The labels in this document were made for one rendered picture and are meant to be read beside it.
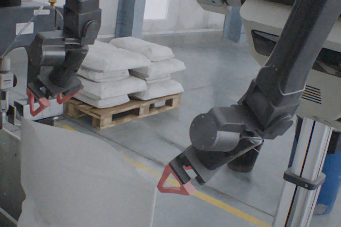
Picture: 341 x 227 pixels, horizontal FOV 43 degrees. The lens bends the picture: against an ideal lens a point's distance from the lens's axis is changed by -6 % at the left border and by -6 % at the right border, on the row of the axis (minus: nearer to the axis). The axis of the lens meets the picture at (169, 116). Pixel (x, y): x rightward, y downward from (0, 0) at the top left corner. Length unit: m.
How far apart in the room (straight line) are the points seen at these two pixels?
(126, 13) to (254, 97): 6.52
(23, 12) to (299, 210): 0.97
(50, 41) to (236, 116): 0.43
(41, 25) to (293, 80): 0.78
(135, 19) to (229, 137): 6.31
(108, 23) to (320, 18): 6.57
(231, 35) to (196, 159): 9.05
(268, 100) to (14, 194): 1.50
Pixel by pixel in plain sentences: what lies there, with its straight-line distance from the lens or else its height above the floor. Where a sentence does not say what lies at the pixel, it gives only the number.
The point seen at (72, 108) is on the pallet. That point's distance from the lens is 4.22.
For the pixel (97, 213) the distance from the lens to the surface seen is 1.04.
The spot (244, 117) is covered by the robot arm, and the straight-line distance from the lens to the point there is 0.72.
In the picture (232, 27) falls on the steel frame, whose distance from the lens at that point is 9.79.
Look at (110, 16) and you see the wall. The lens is 7.11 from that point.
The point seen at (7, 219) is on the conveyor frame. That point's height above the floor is 0.41.
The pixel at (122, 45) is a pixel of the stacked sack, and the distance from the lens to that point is 4.68.
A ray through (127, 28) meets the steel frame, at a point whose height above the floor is 0.38.
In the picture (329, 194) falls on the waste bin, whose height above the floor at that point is 0.17.
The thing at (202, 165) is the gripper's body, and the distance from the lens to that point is 0.79.
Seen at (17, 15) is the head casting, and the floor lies 1.32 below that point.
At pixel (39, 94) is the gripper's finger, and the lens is 1.03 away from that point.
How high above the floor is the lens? 1.49
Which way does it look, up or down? 19 degrees down
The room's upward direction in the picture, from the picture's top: 8 degrees clockwise
